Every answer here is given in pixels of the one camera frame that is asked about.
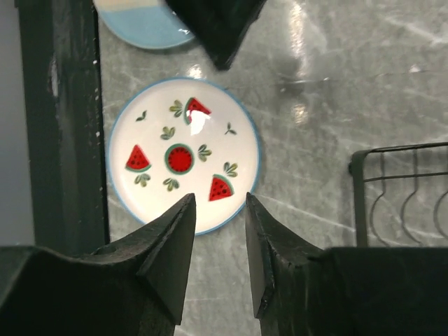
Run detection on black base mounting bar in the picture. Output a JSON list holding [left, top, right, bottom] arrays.
[[15, 1, 109, 255]]

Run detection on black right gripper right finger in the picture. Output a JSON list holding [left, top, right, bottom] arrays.
[[246, 194, 447, 335]]

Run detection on black wire dish rack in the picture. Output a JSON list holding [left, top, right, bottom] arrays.
[[348, 142, 447, 247]]

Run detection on beige and blue plate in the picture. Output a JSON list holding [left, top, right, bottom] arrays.
[[93, 0, 194, 50]]

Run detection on watermelon pattern white plate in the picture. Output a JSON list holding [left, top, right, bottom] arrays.
[[106, 77, 261, 235]]

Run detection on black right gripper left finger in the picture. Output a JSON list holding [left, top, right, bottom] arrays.
[[1, 193, 196, 335]]

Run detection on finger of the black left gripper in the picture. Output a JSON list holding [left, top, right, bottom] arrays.
[[166, 0, 266, 71]]

